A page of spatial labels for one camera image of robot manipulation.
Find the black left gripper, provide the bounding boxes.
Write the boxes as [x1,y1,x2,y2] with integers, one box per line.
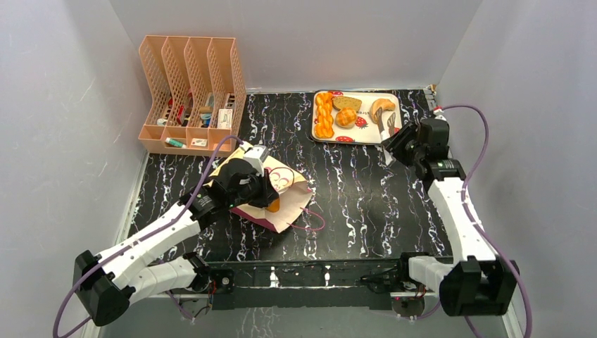
[228,167,279,209]

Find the silver metal tongs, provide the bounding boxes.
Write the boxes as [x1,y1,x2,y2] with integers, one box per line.
[375,107,396,166]

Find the tan fake bread roll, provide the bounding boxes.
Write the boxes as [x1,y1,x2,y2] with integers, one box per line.
[370,98,396,124]

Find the strawberry print metal tray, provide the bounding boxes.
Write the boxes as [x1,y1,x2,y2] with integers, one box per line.
[311,90,402,145]

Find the round golden fake bun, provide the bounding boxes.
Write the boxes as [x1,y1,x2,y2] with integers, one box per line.
[334,107,358,129]

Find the brown fake bread slice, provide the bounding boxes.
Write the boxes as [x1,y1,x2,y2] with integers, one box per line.
[332,96,362,111]

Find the orange braided fake bread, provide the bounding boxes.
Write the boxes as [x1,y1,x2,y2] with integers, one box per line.
[314,92,334,139]

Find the long golden fake baguette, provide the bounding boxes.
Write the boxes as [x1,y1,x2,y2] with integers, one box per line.
[265,198,280,213]

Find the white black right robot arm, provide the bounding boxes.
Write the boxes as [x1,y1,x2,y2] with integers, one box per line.
[377,118,517,316]

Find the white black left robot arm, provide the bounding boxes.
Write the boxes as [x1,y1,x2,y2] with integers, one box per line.
[73,147,279,327]

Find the small white card box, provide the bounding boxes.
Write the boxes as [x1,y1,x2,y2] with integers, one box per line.
[189,138,208,148]

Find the white medicine box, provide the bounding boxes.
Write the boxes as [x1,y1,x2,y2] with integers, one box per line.
[217,108,234,130]

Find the green white tube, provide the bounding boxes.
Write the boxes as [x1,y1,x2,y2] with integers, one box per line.
[165,137,187,149]

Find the peach plastic file organizer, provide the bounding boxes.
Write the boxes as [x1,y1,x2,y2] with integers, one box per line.
[138,35,246,157]

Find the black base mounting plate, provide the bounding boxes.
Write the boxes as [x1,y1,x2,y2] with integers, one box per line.
[165,258,441,320]

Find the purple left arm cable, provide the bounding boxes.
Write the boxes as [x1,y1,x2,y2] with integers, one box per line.
[52,135,244,338]

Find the aluminium frame rail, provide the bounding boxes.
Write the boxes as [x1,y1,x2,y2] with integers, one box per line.
[91,265,512,299]

